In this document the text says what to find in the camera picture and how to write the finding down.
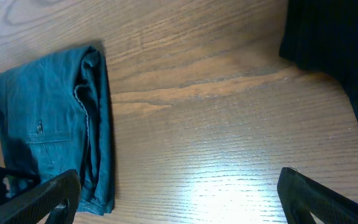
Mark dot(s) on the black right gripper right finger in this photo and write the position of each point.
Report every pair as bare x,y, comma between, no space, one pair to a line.
303,198

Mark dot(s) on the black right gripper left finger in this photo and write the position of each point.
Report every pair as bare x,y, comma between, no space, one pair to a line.
57,199

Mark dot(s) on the dark blue shorts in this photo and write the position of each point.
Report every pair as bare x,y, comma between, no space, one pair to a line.
55,115

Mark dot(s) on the black garment pile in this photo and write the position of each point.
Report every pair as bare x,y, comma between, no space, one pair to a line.
322,36

